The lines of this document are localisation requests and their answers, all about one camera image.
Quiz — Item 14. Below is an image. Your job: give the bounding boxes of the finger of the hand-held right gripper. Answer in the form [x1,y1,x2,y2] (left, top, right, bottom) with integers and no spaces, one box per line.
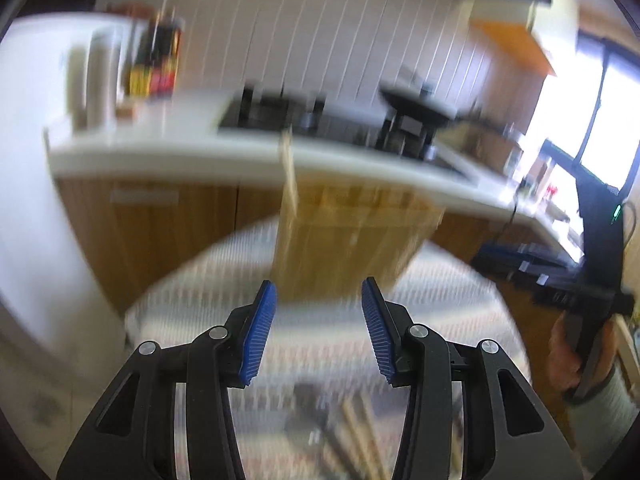
[531,272,601,312]
[472,241,583,281]

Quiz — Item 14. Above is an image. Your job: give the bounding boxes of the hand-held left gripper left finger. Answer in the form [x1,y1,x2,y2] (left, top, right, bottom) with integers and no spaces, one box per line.
[57,280,278,480]

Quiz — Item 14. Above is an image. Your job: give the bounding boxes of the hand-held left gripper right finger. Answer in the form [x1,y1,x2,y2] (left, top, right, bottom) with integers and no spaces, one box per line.
[361,276,583,480]

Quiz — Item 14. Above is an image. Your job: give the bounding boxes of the yellow plastic utensil basket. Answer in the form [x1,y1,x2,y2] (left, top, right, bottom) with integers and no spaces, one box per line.
[272,184,446,302]

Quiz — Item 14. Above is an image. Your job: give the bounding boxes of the wooden chopstick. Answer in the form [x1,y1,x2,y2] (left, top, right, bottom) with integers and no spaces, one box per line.
[341,400,391,480]
[279,127,302,213]

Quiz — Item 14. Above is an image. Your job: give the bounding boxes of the person's right forearm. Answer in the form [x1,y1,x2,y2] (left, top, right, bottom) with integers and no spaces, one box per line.
[567,360,640,480]

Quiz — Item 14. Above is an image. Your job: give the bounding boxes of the person's right hand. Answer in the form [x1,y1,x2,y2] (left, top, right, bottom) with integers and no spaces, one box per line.
[547,317,581,393]

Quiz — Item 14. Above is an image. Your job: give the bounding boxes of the striped woven mat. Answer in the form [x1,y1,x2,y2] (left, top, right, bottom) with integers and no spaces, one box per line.
[125,217,531,480]

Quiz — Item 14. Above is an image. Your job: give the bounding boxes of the window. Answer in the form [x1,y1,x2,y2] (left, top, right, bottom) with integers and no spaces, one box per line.
[525,35,640,193]

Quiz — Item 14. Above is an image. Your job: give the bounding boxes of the black wok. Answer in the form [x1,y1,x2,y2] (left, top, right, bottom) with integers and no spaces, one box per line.
[379,80,501,130]

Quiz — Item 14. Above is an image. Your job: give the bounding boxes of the kitchen counter wooden cabinets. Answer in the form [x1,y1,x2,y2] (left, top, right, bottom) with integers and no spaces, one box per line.
[46,91,583,321]

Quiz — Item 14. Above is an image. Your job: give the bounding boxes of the black gas stove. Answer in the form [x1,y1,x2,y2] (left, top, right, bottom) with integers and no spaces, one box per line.
[218,87,468,178]

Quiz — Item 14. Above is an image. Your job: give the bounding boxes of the large dark sauce bottle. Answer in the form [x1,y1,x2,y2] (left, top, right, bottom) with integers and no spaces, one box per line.
[150,10,183,96]

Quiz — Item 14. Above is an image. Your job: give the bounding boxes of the slim soy sauce bottle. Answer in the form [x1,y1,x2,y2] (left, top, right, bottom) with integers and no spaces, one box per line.
[128,20,156,97]

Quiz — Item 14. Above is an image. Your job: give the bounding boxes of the steel thermos flask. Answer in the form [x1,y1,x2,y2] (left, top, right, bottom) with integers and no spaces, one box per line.
[70,27,123,128]

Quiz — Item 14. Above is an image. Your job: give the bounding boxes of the black power cable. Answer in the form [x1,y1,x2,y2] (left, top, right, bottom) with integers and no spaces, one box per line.
[492,199,522,248]

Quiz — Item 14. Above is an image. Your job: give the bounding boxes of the orange wall cabinet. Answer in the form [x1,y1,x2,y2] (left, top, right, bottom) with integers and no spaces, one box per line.
[471,19,557,77]

